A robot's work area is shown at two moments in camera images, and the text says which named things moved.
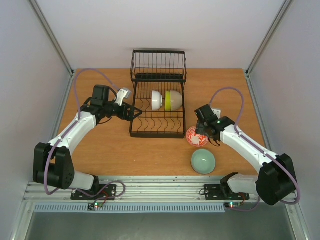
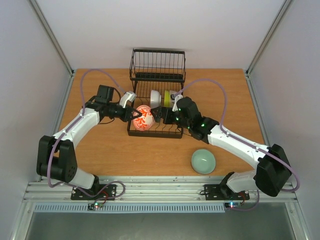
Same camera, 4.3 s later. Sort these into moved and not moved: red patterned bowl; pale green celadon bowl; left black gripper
Moved: red patterned bowl
Not moved: pale green celadon bowl; left black gripper
